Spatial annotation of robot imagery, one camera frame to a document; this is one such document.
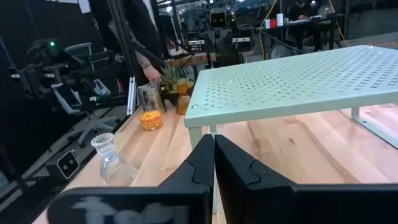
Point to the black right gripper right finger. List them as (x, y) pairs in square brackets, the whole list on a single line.
[(242, 186)]

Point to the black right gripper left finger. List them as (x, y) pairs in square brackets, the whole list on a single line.
[(196, 174)]

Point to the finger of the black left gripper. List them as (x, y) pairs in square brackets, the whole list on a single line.
[(214, 42), (233, 42)]

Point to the amber glass candle holder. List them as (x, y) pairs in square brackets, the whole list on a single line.
[(183, 105)]

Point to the silver scented candle can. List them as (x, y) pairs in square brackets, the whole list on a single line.
[(150, 98)]

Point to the orange patterned candle tin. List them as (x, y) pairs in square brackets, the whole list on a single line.
[(151, 120)]

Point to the clear ribbed glass candle holder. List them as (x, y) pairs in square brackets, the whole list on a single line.
[(113, 168)]

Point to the wooden background table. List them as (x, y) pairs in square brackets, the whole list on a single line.
[(192, 59)]

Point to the potted succulent plant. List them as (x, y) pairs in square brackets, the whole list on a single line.
[(170, 79)]

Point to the round floor fan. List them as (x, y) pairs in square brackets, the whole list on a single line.
[(280, 51)]

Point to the person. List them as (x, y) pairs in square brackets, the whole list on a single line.
[(140, 25), (300, 12)]

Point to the green perforated metal shelf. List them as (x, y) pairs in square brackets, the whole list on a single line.
[(280, 84)]

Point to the silver aluminium extrusion bar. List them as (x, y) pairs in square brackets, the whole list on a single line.
[(131, 96)]

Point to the black background table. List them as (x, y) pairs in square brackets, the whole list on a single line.
[(311, 20)]

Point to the grey office chair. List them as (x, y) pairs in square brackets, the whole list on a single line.
[(79, 49)]

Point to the black table-level camera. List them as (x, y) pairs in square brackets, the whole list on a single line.
[(66, 164)]

